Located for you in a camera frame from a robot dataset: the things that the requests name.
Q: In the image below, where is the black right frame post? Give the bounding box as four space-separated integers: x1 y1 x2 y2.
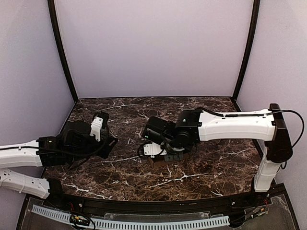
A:
232 0 260 103

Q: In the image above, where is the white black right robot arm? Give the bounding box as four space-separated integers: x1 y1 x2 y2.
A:
138 103 293 193

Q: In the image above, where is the black frame post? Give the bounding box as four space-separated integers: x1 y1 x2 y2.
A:
232 0 260 103
47 0 79 104

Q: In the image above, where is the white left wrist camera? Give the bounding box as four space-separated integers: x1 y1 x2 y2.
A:
90 116 103 142

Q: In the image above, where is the brown cardboard box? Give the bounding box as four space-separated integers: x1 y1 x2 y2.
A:
148 153 189 169

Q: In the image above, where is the black front table rail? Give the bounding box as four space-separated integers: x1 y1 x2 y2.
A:
43 184 286 216

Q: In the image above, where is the black left frame post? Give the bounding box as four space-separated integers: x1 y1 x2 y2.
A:
47 0 79 104

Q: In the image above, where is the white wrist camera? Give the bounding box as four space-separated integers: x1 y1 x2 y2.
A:
143 143 167 158
90 116 103 142

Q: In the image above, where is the small green circuit board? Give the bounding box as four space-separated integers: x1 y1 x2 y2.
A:
69 214 91 226

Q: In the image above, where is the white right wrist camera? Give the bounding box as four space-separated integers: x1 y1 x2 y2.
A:
143 143 167 158

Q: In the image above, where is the right small circuit board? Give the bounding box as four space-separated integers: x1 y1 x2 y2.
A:
249 207 269 219

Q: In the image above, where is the white slotted cable duct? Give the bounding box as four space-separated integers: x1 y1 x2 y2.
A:
31 205 230 230

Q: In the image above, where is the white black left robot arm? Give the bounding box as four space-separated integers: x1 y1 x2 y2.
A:
0 118 118 199

